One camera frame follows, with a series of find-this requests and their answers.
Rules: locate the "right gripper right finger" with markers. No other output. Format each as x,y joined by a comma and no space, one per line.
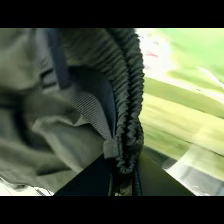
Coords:
156,180

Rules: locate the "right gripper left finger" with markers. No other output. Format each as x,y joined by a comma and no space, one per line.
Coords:
90,181

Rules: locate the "grey-green pants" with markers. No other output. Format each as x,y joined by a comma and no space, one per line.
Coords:
66,133

